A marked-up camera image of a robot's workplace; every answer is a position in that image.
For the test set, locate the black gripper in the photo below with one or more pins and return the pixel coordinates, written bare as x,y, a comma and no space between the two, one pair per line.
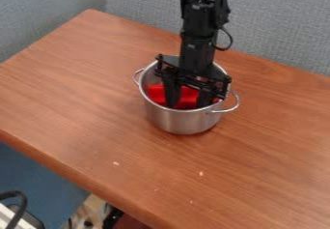
193,69

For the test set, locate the red block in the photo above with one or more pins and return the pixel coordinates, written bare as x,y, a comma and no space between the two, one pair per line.
187,101

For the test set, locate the metal pot with handles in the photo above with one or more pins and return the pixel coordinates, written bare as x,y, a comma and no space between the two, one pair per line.
183,122

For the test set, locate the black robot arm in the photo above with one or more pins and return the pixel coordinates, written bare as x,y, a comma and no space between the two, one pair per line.
205,18

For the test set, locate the black object under table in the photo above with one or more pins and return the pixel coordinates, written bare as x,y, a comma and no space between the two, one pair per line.
113,219

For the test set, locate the black chair frame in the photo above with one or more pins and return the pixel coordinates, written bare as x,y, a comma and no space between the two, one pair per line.
15,217

